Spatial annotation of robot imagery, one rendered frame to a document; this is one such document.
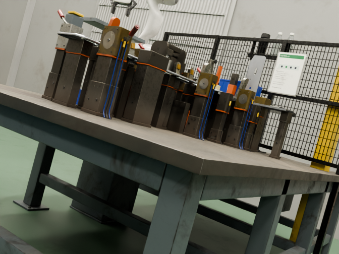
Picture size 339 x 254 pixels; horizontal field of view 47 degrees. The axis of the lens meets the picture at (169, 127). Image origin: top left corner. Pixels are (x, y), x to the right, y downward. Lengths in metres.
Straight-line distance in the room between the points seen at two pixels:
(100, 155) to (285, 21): 4.16
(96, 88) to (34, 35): 6.37
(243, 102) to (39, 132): 1.33
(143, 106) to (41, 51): 5.99
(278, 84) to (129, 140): 2.07
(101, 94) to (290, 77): 1.71
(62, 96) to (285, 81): 1.74
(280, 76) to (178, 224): 2.14
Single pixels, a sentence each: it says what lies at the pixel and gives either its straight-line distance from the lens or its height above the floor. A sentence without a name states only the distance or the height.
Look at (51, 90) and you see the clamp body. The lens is 1.87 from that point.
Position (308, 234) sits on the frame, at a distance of 2.54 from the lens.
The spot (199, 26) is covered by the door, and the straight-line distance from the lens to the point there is 5.48.
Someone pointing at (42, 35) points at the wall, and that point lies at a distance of 7.73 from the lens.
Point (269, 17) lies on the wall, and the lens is 5.15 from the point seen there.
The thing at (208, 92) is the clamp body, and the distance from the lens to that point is 2.04.
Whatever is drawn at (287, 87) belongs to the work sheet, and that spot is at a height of 1.20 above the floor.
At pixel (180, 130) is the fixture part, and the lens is 2.16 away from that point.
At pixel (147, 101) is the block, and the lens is 1.75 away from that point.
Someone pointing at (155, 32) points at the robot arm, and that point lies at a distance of 2.67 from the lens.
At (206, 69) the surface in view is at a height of 1.07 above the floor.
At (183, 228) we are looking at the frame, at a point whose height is 0.51.
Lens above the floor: 0.77
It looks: 1 degrees down
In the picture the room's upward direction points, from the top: 15 degrees clockwise
